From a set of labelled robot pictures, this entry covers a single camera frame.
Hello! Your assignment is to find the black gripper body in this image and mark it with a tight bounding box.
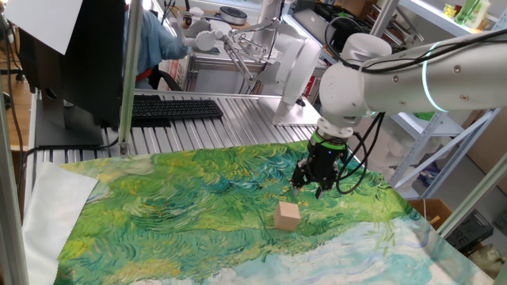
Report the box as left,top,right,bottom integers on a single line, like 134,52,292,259
305,141,349,185

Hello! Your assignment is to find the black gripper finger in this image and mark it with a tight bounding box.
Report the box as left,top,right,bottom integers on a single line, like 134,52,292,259
314,177,337,200
288,158,314,198

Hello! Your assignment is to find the small wooden cube block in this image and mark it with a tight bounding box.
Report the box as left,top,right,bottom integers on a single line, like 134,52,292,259
273,200,302,233

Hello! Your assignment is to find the silver robot mounting plate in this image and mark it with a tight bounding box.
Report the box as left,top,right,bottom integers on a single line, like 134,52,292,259
257,96,322,127

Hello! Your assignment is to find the brown cardboard box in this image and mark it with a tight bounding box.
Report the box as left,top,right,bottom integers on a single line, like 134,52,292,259
407,197,453,230

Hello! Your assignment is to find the painted landscape print cloth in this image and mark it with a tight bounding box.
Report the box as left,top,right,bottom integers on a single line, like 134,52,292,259
21,138,490,285

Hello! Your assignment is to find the silver aluminium case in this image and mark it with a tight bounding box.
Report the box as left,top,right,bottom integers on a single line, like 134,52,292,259
185,53,328,105

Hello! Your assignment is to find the black bag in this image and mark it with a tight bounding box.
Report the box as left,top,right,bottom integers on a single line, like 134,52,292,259
316,2,374,52

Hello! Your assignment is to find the grey metal box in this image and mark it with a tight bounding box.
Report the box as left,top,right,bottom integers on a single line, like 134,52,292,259
292,8,337,45

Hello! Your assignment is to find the black computer keyboard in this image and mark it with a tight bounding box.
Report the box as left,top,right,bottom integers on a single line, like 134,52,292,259
130,94,225,128

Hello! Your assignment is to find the black plastic crate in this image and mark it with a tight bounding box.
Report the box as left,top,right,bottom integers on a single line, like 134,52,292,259
445,209,494,253

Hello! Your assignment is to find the white red printed carton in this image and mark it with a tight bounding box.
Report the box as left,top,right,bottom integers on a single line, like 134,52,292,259
168,59,189,90

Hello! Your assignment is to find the black office chair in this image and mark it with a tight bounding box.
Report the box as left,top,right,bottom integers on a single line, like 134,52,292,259
149,69,183,92

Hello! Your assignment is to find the round black device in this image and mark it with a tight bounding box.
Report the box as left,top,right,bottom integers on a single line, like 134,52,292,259
219,6,249,26

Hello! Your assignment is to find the beige fabric bag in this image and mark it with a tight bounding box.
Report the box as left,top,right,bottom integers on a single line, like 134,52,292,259
469,243,507,280

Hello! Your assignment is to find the white metal shelf rack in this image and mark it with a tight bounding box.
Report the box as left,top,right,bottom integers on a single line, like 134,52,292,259
372,0,507,199

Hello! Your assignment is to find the person in blue shirt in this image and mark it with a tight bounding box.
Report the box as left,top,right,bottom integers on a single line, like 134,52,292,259
124,3,190,90

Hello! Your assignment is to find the wooden desk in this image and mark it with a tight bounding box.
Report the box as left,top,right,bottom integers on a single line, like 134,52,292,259
168,4,257,32

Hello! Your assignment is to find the green transparent container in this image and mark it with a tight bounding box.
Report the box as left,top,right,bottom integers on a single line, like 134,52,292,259
454,0,492,29

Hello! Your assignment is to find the black computer monitor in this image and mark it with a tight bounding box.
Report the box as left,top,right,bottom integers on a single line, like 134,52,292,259
17,0,128,147

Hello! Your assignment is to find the white paper sheet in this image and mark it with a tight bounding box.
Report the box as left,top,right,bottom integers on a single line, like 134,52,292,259
2,0,84,55

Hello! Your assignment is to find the aluminium frame post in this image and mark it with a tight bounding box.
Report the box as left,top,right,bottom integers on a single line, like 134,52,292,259
370,0,401,39
437,154,507,238
117,0,144,156
0,78,31,285

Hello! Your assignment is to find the black monitor cable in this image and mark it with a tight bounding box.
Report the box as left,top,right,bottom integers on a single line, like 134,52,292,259
15,136,120,191

